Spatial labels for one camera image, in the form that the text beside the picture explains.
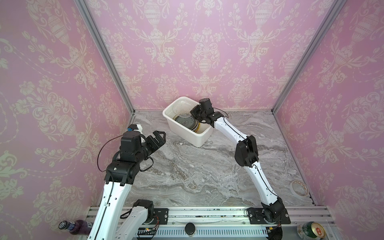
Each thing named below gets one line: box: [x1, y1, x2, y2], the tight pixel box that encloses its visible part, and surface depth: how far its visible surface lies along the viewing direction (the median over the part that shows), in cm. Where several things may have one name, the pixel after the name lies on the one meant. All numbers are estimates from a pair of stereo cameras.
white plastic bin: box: [162, 96, 213, 147], surface depth 96 cm
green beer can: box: [297, 221, 326, 239], surface depth 64 cm
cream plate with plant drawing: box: [173, 115, 201, 133], surface depth 108 cm
